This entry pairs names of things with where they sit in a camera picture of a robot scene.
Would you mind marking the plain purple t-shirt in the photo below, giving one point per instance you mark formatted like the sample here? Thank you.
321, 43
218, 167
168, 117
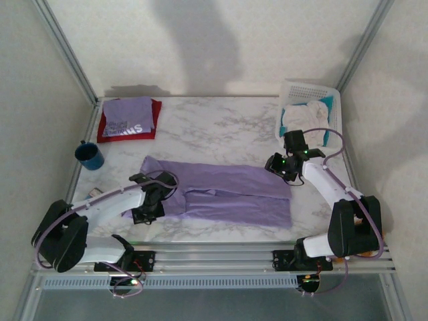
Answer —
234, 200

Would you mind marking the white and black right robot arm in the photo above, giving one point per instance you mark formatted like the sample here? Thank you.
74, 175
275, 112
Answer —
321, 184

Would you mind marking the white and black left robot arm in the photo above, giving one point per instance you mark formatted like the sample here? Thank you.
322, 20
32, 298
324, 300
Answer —
113, 202

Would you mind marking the folded purple and red shirts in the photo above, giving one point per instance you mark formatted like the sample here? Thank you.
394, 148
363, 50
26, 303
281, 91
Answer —
127, 138

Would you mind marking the crumpled white t-shirt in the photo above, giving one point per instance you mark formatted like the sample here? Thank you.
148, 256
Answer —
301, 115

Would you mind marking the pack of coloured markers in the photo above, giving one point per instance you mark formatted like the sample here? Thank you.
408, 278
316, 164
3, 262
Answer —
95, 192

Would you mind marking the white plastic basket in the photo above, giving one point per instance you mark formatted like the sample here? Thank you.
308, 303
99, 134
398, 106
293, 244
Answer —
307, 92

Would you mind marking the teal t-shirt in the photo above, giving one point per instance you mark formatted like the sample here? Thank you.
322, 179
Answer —
329, 100

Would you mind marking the dark blue mug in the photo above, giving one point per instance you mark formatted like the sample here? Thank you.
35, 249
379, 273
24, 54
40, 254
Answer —
88, 157

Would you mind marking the round base electronics board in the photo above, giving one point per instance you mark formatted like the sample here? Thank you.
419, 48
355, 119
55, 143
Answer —
311, 283
128, 284

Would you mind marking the folded purple printed t-shirt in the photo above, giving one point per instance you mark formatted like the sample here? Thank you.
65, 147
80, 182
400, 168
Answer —
127, 113

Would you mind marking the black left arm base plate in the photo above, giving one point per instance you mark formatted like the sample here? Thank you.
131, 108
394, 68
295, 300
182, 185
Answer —
148, 259

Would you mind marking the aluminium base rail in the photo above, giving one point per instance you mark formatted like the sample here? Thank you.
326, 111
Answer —
214, 259

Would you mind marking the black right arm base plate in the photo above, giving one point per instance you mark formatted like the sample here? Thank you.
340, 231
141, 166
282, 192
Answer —
281, 261

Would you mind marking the aluminium side rail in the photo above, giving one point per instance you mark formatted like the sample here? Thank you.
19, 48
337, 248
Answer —
89, 123

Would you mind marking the aluminium frame post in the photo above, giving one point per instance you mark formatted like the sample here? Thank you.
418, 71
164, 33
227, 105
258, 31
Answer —
66, 50
364, 47

